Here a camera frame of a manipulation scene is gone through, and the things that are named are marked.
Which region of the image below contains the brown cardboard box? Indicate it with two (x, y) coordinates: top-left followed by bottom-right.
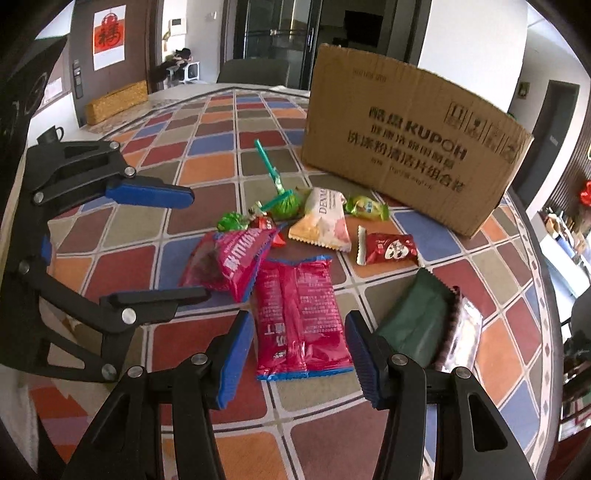
(300, 44), (535, 238)

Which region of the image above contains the dark green snack packet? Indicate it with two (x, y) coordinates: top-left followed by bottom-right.
(373, 268), (462, 370)

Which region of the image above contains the yellow woven box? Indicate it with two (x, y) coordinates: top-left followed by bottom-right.
(85, 80), (149, 125)

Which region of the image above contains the red snack packet dark print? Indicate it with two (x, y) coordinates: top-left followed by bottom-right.
(355, 225), (419, 267)

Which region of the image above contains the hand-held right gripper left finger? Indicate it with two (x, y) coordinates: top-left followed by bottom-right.
(62, 310), (256, 480)

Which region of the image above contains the red and white wall poster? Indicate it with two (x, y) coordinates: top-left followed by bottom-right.
(92, 6), (127, 71)

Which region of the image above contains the clear dark-striped snack packet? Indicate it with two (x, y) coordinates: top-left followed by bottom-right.
(431, 295), (483, 370)

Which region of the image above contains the colourful checked tablecloth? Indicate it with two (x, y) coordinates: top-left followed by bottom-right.
(0, 88), (571, 480)

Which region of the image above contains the white and orange snack packet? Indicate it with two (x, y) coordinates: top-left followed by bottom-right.
(288, 187), (352, 253)

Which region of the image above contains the magenta snack packet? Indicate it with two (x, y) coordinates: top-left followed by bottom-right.
(179, 228), (278, 304)

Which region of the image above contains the large green-wrapped lollipop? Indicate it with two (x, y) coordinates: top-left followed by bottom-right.
(254, 140), (304, 221)

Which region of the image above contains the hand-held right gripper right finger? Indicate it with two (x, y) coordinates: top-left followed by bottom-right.
(344, 310), (539, 480)

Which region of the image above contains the yellow-green candy packet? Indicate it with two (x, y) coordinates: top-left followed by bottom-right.
(345, 195), (391, 220)

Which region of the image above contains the small red candy packet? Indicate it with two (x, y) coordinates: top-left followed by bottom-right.
(249, 217), (289, 250)

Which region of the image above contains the black-framed glass door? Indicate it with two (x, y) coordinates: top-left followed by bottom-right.
(233, 0), (324, 90)

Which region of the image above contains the black bag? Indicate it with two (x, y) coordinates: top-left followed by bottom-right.
(159, 46), (192, 81)

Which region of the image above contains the white low cabinet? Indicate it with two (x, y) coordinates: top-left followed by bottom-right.
(540, 226), (588, 298)

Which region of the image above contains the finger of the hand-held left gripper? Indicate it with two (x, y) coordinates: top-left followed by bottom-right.
(28, 140), (195, 220)
(14, 256), (213, 384)

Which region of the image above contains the small green-wrapped lollipop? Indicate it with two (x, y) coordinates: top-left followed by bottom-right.
(217, 198), (278, 233)

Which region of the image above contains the red and pink snack packet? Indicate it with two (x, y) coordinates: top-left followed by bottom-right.
(255, 257), (355, 381)

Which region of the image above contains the dark grey dining chair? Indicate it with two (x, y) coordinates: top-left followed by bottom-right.
(217, 59), (291, 87)

